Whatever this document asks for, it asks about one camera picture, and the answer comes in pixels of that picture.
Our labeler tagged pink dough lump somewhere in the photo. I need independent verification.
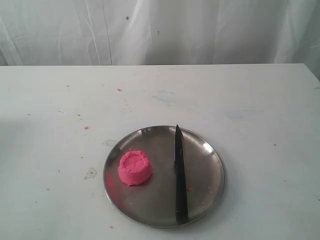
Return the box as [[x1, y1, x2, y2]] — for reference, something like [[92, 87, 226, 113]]
[[118, 150, 153, 186]]

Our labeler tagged black knife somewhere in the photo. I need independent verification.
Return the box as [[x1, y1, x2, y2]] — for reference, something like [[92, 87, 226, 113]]
[[174, 125, 189, 225]]

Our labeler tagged white backdrop cloth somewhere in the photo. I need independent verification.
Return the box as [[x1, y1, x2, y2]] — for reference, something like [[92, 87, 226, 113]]
[[0, 0, 320, 77]]

